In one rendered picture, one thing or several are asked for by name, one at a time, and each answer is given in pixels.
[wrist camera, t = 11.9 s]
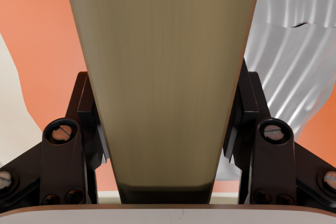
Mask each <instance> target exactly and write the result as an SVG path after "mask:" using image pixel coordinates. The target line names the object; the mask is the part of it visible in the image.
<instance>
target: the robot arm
mask: <svg viewBox="0 0 336 224"><path fill-rule="evenodd" d="M223 154H224V157H225V158H227V159H229V163H230V164H235V166H236V167H238V168H239V169H240V178H239V188H238V198H237V204H99V198H98V188H97V178H96V169H97V168H98V167H100V166H101V164H106V163H107V159H109V158H110V157H109V153H108V149H107V145H106V141H105V137H104V133H103V129H102V126H101V122H100V118H99V114H98V110H97V106H96V102H95V98H94V94H93V91H92V87H91V83H90V79H89V75H88V72H87V71H80V72H79V73H78V74H77V77H76V81H75V84H74V87H73V90H72V94H71V97H70V100H69V104H68V107H67V110H66V114H65V117H61V118H58V119H55V120H53V121H52V122H50V123H49V124H48V125H47V126H46V127H45V128H44V130H43V133H42V141H41V142H40V143H38V144H36V145H35V146H33V147H32V148H30V149H29V150H27V151H26V152H24V153H22V154H21V155H19V156H18V157H16V158H15V159H13V160H12V161H10V162H8V163H7V164H5V165H4V166H2V167H1V168H0V224H336V168H335V167H334V166H332V165H331V164H329V163H328V162H326V161H324V160H323V159H321V158H320V157H318V156H317V155H315V154H314V153H312V152H310V151H309V150H307V149H306V148H304V147H303V146H301V145H300V144H298V143H296V142H295V141H294V132H293V130H292V128H291V127H290V126H289V125H288V124H287V123H286V122H284V121H283V120H281V119H278V118H275V117H271V114H270V110H269V107H268V104H267V100H266V97H265V94H264V90H263V87H262V84H261V81H260V77H259V74H258V73H257V72H256V71H248V68H247V65H246V61H245V57H243V61H242V66H241V70H240V74H239V78H238V83H237V87H236V91H235V96H234V100H233V104H232V108H231V113H230V117H229V121H228V126H227V130H226V134H225V138H224V143H223Z"/></svg>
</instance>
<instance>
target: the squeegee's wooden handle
mask: <svg viewBox="0 0 336 224"><path fill-rule="evenodd" d="M69 3H70V7H71V10H72V14H73V18H74V22H75V26H76V30H77V34H78V38H79V42H80V45H81V49H82V53H83V57H84V61H85V65H86V69H87V73H88V76H89V80H90V84H91V88H92V92H93V96H94V100H95V104H96V108H97V111H98V115H99V119H100V123H101V127H102V131H103V135H104V139H105V143H106V146H107V150H108V154H109V158H110V162H111V166H112V170H113V174H114V178H115V181H116V185H117V189H118V193H119V197H120V201H121V204H210V200H211V196H212V191H213V187H214V183H215V178H216V174H217V170H218V166H219V161H220V157H221V153H222V149H223V144H224V140H225V136H226V131H227V127H228V123H229V119H230V114H231V110H232V106H233V102H234V97H235V93H236V89H237V84H238V80H239V76H240V72H241V67H242V63H243V59H244V54H245V50H246V46H247V42H248V37H249V33H250V29H251V25H252V20H253V16H254V12H255V7H256V3H257V0H69Z"/></svg>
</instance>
